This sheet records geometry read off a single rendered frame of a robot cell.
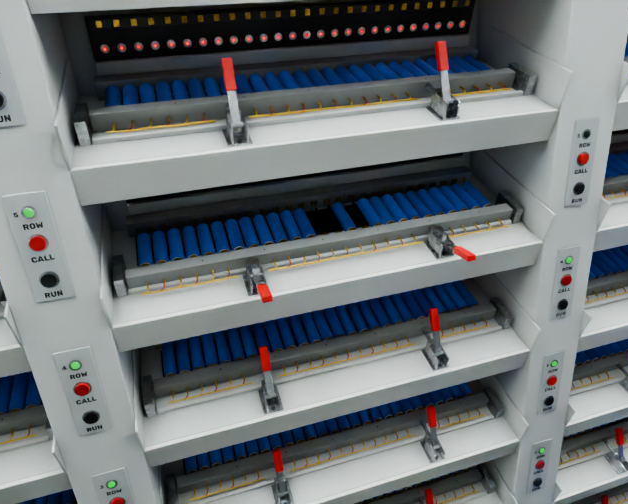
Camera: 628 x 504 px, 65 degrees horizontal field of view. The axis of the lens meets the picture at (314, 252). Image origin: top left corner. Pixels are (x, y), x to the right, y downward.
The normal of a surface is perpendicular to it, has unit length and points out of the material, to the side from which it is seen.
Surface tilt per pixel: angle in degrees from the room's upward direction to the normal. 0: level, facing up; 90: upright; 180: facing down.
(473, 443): 19
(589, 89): 90
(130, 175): 109
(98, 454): 90
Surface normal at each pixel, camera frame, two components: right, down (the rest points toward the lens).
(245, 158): 0.29, 0.63
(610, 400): 0.03, -0.76
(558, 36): -0.95, 0.18
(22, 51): 0.29, 0.35
